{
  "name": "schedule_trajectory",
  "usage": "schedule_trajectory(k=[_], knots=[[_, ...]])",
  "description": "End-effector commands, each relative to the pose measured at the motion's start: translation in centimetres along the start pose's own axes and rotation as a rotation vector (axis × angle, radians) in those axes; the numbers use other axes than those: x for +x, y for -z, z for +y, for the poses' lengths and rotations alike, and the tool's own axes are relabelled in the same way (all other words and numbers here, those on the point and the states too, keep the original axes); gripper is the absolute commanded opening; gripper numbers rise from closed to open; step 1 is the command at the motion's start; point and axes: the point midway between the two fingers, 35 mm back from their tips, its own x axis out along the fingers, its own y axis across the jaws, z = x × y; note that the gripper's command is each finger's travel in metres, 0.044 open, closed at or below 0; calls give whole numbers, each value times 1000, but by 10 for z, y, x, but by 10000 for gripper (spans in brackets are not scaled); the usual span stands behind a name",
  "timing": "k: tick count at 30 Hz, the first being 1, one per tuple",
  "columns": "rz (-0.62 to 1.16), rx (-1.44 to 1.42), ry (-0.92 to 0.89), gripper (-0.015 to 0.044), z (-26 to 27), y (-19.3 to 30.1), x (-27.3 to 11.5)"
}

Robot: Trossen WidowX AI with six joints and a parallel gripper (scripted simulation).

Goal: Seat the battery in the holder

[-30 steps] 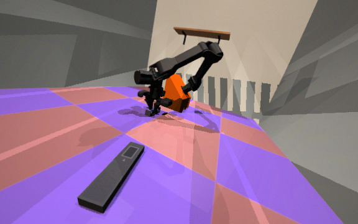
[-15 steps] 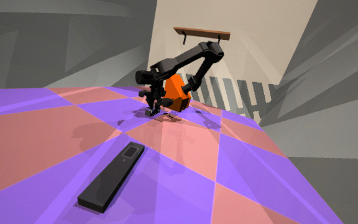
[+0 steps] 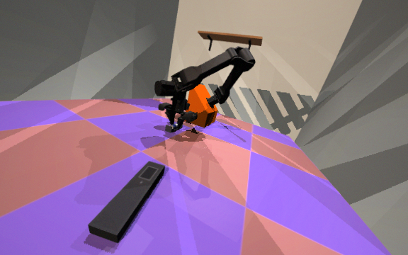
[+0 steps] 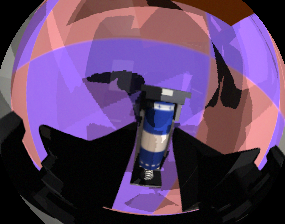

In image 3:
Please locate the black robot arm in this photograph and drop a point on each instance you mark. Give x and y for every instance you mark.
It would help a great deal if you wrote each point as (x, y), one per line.
(192, 76)

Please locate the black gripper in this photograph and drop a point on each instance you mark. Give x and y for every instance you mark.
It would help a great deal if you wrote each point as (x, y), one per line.
(177, 107)

